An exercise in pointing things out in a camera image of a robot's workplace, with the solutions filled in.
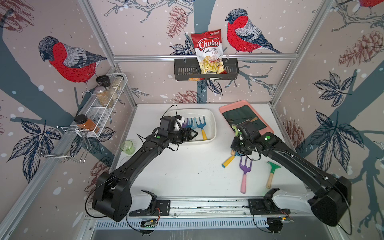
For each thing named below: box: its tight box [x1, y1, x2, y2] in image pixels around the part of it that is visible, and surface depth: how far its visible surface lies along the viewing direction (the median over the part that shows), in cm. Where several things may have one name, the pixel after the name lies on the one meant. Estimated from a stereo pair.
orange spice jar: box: [74, 114, 96, 131], surface depth 62 cm
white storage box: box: [167, 108, 217, 142], surface depth 107 cm
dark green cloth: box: [222, 104, 267, 129], surface depth 116 cm
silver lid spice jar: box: [95, 85, 113, 108], surface depth 74 cm
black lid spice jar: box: [95, 75, 111, 88], surface depth 75 cm
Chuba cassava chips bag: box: [190, 29, 227, 75], surface depth 85 cm
